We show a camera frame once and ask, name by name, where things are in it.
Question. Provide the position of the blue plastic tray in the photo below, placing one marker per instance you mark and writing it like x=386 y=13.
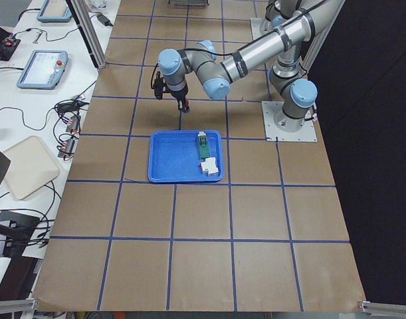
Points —
x=174 y=157

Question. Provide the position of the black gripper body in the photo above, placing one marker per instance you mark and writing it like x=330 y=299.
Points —
x=178 y=95

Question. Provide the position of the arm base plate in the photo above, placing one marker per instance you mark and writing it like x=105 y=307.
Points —
x=279 y=127
x=260 y=27

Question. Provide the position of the black power adapter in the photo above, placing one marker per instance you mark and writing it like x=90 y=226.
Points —
x=104 y=20

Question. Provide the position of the far teach pendant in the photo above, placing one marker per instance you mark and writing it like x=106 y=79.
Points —
x=54 y=11

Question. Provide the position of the near teach pendant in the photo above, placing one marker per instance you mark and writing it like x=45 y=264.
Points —
x=43 y=70

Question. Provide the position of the silver wire mesh shelf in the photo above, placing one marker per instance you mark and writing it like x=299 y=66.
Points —
x=199 y=3

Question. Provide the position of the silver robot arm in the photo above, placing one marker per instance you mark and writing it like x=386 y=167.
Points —
x=217 y=78
x=276 y=12

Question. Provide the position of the beige plastic tray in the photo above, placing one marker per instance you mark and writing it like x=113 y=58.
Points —
x=32 y=166

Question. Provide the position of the white plastic connector block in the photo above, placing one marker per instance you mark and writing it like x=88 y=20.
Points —
x=209 y=166

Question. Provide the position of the teach pendant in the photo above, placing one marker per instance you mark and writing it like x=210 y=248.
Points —
x=54 y=11
x=43 y=70

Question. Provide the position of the aluminium frame post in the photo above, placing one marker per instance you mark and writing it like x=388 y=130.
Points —
x=83 y=21

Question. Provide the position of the green circuit board module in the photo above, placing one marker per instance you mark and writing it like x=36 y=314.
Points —
x=203 y=145

